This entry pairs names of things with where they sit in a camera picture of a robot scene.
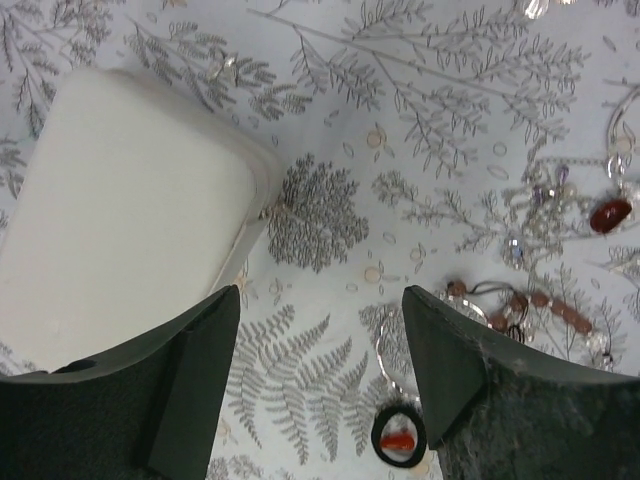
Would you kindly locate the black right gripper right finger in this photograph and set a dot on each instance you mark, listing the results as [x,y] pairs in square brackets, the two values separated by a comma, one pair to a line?
[495,408]

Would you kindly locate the silver flower brooch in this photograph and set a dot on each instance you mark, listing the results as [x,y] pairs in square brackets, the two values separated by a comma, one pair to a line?
[535,9]

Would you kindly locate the small silver earring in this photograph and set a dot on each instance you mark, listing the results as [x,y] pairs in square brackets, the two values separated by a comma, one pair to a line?
[224,66]

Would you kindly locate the beige jewelry box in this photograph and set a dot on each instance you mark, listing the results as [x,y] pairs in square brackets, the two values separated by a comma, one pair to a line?
[137,204]

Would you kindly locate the thin twisted silver bangle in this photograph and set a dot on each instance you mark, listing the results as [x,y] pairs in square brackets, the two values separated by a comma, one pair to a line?
[392,347]

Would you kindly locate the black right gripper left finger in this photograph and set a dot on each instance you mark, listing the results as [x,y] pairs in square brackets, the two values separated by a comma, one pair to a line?
[146,409]

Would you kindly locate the red teardrop pendant earring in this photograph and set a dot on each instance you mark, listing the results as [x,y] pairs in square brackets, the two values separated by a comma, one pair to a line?
[398,441]

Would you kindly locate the floral patterned tablecloth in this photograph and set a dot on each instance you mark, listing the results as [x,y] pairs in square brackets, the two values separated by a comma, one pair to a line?
[428,107]

